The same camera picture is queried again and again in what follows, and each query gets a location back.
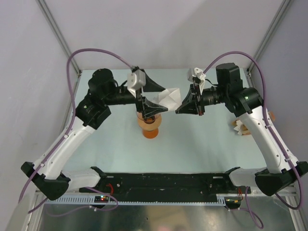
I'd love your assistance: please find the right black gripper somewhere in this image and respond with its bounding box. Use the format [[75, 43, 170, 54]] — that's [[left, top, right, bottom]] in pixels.
[[176, 82, 228, 116]]

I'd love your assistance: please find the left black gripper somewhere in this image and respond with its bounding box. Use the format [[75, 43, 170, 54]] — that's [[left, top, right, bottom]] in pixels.
[[103, 69, 167, 117]]

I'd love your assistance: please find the white paper coffee filter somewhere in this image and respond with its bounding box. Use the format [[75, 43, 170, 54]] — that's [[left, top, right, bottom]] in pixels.
[[151, 88, 182, 111]]

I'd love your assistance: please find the clear glass dripper cone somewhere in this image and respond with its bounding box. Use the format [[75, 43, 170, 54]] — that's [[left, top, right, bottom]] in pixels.
[[136, 112, 160, 124]]

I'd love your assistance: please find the wooden dripper ring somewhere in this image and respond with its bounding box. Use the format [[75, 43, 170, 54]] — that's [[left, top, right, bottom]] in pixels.
[[136, 115, 162, 131]]

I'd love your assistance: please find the orange glass carafe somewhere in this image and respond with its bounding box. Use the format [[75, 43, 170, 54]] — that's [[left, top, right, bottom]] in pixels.
[[142, 128, 159, 139]]

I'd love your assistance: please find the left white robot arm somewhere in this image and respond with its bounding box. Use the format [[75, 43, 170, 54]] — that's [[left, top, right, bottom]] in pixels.
[[21, 67, 168, 201]]

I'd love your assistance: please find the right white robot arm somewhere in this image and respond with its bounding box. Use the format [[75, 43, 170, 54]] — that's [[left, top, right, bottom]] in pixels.
[[176, 63, 308, 196]]

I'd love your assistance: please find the orange filter holder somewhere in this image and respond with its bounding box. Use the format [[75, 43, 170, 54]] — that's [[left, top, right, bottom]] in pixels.
[[268, 111, 276, 121]]

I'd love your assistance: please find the stack of paper filters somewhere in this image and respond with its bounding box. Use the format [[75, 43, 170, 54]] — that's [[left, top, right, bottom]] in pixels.
[[232, 119, 251, 135]]

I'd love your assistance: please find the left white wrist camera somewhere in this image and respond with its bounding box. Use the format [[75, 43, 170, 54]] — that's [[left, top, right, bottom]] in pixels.
[[127, 67, 146, 98]]

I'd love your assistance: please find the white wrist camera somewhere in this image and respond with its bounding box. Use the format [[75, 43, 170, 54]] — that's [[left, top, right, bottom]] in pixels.
[[127, 67, 146, 98], [187, 67, 206, 94]]

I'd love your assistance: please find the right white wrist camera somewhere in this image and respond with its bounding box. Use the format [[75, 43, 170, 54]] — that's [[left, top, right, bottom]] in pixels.
[[187, 67, 206, 94]]

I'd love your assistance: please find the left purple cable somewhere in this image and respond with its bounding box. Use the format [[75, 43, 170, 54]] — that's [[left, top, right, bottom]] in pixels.
[[18, 48, 138, 217]]

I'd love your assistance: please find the purple cable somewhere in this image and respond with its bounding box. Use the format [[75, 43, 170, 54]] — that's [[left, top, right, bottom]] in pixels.
[[18, 48, 138, 217], [204, 51, 303, 229]]

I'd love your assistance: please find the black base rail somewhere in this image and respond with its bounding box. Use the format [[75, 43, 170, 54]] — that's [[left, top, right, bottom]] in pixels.
[[94, 171, 251, 202]]

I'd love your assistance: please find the white slotted cable duct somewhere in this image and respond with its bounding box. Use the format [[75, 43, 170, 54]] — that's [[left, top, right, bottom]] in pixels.
[[45, 194, 240, 206]]

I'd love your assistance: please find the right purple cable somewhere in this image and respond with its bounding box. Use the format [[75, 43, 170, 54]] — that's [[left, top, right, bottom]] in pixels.
[[204, 51, 303, 229]]

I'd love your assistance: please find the right aluminium frame post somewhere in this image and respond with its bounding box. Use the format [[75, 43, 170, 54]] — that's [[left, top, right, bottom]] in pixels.
[[253, 0, 294, 63]]

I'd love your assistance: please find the aluminium frame post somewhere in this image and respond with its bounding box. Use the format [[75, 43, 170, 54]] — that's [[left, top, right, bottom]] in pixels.
[[36, 0, 82, 75], [253, 0, 294, 63]]

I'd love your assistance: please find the left aluminium frame post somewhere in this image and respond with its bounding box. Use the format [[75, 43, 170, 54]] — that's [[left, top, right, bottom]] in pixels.
[[36, 0, 82, 75]]

